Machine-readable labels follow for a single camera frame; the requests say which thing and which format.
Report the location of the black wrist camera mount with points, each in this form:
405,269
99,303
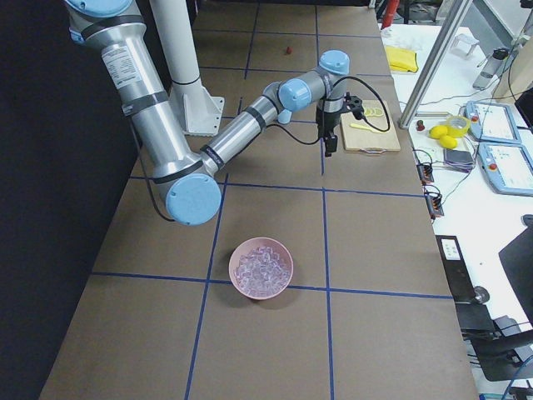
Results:
353,105

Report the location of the lemon slices row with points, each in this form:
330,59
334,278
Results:
373,112

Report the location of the yellow tape roll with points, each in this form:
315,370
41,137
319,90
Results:
458,126

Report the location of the yellow plastic knife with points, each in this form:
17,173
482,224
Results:
368,128

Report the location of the lower teach pendant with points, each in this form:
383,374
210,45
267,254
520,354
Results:
508,167

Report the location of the upper teach pendant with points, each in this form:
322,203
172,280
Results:
492,122

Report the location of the yellow lemon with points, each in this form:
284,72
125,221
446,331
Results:
448,142
438,131

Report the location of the white pillar with base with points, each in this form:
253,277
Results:
198,112

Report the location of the aluminium frame post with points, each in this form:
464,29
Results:
443,41

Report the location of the yellow cloth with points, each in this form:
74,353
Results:
401,60

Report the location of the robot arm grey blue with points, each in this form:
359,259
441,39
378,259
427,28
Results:
180,125

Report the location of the red strawberries on desk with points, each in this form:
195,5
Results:
420,126

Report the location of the light blue plastic cup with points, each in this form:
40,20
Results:
284,117

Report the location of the wooden cutting board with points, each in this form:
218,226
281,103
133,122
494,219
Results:
356,140

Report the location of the pink bowl with ice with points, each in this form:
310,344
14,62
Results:
260,268

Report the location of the clear plastic bags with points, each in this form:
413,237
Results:
399,37

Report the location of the purple dark notebook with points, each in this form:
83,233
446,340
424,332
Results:
457,159

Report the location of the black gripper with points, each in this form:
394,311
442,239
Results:
328,122

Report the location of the teach pendant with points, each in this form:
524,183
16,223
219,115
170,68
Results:
492,122
508,167

